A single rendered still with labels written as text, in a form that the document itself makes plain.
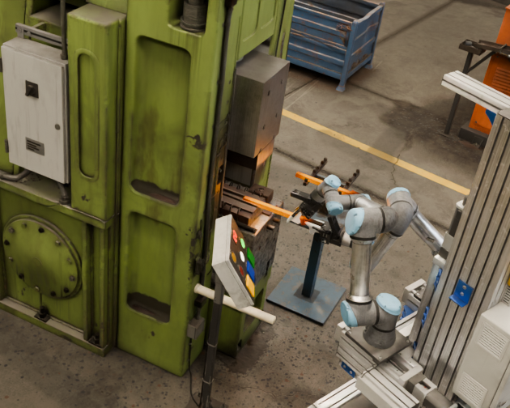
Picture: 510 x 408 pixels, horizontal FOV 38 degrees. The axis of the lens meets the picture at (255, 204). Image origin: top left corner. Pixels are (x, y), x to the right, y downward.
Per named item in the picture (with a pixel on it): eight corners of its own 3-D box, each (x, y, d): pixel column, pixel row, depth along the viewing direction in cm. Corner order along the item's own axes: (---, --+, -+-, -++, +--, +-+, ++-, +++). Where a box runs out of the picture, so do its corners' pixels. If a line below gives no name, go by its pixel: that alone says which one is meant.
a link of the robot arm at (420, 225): (448, 278, 377) (383, 210, 355) (444, 260, 389) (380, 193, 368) (469, 266, 372) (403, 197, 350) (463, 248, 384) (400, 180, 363)
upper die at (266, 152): (272, 153, 383) (274, 137, 377) (255, 171, 367) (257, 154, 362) (200, 128, 395) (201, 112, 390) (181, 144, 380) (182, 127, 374)
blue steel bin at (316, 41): (372, 67, 804) (387, 2, 763) (342, 92, 745) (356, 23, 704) (276, 34, 846) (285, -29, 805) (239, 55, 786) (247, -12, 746)
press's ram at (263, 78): (285, 126, 388) (297, 55, 365) (253, 159, 358) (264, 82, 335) (214, 103, 400) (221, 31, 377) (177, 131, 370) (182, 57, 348)
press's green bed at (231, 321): (262, 321, 464) (272, 263, 438) (235, 359, 435) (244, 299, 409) (184, 288, 480) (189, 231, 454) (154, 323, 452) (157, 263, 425)
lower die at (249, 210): (263, 210, 403) (265, 197, 398) (247, 228, 388) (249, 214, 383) (195, 184, 415) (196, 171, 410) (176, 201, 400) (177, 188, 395)
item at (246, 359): (293, 328, 462) (293, 327, 462) (252, 391, 418) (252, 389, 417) (235, 304, 474) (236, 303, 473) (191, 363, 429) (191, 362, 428)
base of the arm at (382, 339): (401, 340, 347) (406, 325, 342) (380, 353, 339) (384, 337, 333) (377, 320, 356) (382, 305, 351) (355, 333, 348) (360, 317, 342)
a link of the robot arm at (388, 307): (400, 329, 339) (407, 308, 331) (372, 332, 335) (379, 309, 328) (390, 311, 348) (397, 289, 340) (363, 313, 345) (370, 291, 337)
